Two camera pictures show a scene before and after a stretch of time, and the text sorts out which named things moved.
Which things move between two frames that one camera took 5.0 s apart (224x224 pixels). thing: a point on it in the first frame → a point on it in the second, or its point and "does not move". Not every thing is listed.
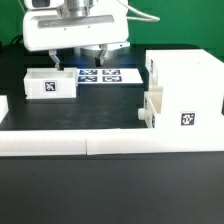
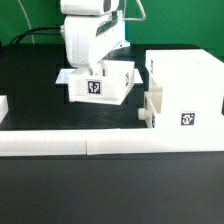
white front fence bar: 153,140 does not move
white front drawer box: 153,97 does not move
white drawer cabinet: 192,82 does not move
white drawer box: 50,83 → 110,87
